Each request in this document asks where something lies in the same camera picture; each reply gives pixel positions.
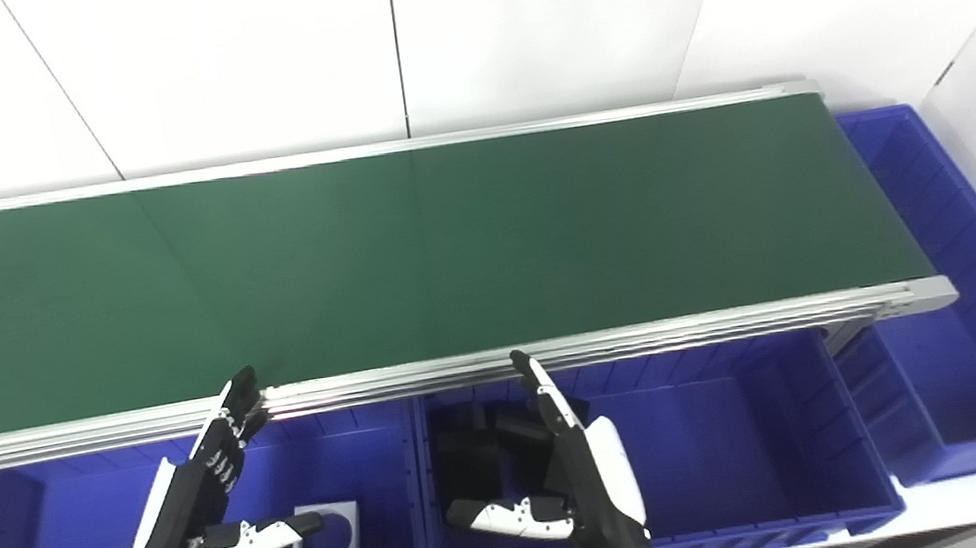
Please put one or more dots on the long empty blue plastic bin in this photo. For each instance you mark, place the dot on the long empty blue plastic bin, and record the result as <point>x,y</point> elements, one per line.
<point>974,363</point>

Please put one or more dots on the green conveyor belt aluminium frame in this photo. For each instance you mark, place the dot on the green conveyor belt aluminium frame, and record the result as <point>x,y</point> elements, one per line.
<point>485,246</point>

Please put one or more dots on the blue plastic bin black parts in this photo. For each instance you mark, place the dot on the blue plastic bin black parts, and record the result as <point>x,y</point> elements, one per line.
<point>733,449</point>

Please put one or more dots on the black block part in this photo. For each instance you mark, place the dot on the black block part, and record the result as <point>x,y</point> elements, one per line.
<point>464,454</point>
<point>523,446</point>

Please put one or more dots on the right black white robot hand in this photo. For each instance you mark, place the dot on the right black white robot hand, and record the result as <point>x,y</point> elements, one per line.
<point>602,483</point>

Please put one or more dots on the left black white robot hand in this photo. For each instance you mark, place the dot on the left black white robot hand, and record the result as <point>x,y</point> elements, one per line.
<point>189,497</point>

